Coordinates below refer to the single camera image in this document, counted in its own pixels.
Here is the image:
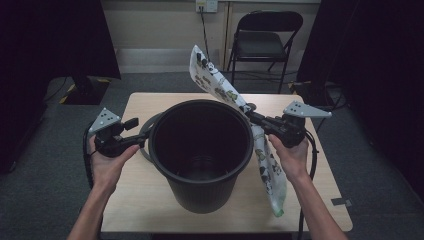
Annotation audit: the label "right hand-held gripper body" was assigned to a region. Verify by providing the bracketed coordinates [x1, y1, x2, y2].
[263, 100, 333, 149]

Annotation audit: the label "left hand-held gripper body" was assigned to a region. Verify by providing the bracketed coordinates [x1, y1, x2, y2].
[88, 107, 139, 158]

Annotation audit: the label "white printed plastic trash bag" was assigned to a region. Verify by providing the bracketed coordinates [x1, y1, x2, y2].
[189, 44, 288, 218]

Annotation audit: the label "black plastic trash bin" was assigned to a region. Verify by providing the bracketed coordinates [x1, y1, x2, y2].
[148, 98, 255, 214]

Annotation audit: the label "person's left hand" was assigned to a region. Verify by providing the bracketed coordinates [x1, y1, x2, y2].
[89, 134, 141, 193]

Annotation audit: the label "person's right hand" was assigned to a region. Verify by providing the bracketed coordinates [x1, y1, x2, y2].
[268, 133, 309, 183]

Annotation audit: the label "black stand base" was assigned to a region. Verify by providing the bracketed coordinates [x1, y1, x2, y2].
[59, 74, 111, 106]

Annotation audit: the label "black folding chair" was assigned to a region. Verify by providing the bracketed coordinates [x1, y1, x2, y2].
[226, 10, 304, 94]

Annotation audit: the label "grey tape piece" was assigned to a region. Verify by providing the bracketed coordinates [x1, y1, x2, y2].
[330, 197, 353, 207]

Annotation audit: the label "black plastic bin ring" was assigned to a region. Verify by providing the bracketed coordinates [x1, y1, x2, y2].
[138, 112, 164, 164]

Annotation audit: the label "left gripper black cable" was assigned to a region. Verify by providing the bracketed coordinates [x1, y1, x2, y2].
[82, 123, 96, 189]

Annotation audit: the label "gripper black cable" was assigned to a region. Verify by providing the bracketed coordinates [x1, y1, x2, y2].
[82, 123, 96, 189]
[298, 129, 319, 240]

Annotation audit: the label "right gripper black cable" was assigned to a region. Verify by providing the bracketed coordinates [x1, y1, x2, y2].
[298, 129, 319, 240]

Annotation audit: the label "black floor cables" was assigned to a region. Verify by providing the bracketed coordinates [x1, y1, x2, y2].
[314, 83, 348, 134]

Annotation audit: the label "black power cable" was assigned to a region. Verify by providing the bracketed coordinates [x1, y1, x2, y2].
[199, 6, 212, 63]

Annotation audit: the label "white wall socket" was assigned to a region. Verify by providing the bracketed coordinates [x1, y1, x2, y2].
[195, 0, 219, 14]

